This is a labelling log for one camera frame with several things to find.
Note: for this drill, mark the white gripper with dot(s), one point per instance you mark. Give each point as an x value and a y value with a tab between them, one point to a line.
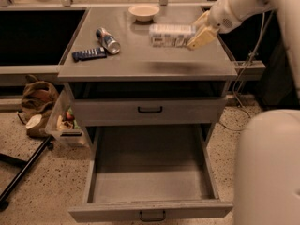
220	17

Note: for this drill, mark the clear plastic water bottle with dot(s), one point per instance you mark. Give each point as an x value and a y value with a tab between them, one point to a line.
171	35

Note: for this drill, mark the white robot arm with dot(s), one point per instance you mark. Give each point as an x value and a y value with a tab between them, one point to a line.
267	164

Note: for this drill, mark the grey drawer cabinet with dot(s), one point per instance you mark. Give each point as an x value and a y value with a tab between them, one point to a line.
141	70

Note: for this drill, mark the closed upper grey drawer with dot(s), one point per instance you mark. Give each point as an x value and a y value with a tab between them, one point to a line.
157	111

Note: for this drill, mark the open lower grey drawer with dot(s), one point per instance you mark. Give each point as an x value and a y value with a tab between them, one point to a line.
149	173

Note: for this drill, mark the white ceramic bowl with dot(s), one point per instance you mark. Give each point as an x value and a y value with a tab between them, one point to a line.
144	13

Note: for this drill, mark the silver blue soda can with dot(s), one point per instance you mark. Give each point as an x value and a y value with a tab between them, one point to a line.
108	41

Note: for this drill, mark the blue snack bar wrapper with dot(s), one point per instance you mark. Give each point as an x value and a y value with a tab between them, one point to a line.
90	54

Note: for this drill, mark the clear plastic storage bin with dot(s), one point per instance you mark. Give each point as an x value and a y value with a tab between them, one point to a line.
62	125

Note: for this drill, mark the brown paper bag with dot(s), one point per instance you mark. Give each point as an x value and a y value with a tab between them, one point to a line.
38	100

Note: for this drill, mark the black tripod leg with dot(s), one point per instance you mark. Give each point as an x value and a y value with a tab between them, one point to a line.
24	166

